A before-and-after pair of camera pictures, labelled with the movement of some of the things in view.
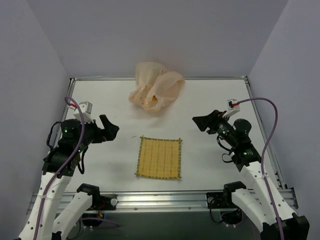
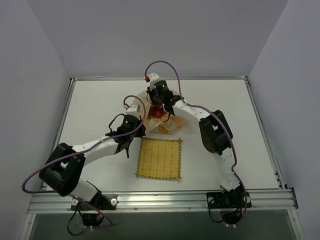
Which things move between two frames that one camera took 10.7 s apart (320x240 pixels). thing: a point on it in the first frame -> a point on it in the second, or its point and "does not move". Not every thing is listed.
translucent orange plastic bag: [156, 86] -> [168, 124]
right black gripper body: [211, 122] -> [155, 99]
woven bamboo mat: [159, 158] does not move
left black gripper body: [103, 132] -> [137, 130]
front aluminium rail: [165, 201] does not move
